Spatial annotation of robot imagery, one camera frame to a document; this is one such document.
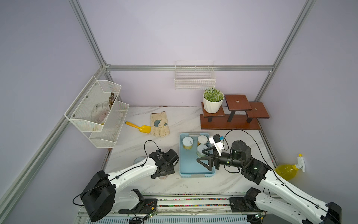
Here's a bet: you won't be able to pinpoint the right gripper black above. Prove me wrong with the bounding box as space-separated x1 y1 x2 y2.
198 145 244 170

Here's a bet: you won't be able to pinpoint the green label can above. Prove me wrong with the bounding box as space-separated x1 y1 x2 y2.
197 144 208 157

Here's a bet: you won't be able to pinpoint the white lid can orange label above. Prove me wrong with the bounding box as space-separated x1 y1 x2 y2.
198 135 208 145

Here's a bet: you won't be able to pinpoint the light blue plastic basket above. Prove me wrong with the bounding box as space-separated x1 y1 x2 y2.
179 132 216 177

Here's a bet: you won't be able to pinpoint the can with yellow label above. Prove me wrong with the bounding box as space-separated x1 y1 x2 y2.
182 136 194 150

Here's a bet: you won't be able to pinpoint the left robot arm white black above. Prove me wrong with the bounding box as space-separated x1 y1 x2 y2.
78 149 179 222

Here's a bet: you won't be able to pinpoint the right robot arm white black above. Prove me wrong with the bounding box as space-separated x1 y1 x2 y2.
197 134 342 224

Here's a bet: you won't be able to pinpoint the pull-tab can middle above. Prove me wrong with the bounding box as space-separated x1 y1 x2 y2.
133 156 146 164

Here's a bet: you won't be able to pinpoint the beige work gloves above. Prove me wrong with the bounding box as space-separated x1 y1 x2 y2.
150 112 170 138

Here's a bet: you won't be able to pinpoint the yellow plastic scoop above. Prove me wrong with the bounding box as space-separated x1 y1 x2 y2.
125 121 151 133

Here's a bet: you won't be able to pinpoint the brown wooden tiered stand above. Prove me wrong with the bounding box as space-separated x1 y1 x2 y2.
200 94 270 130

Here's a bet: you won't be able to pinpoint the white pot green succulent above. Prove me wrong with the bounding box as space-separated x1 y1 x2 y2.
203 88 224 113

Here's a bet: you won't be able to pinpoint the yellow spray bottle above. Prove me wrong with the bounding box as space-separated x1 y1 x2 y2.
275 154 305 181

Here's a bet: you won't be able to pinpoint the white mesh two-tier rack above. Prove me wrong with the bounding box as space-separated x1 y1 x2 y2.
64 77 130 148

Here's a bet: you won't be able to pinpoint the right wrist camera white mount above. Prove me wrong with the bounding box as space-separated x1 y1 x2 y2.
209 134 224 156

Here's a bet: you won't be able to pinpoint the aluminium front rail frame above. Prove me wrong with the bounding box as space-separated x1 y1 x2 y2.
75 195 271 224

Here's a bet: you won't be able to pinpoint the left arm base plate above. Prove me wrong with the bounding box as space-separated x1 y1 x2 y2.
118 198 158 215

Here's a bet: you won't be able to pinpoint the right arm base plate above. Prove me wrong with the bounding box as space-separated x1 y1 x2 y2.
229 197 263 213

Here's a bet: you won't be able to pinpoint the white wire wall basket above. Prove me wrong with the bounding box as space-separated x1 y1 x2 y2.
174 61 216 90

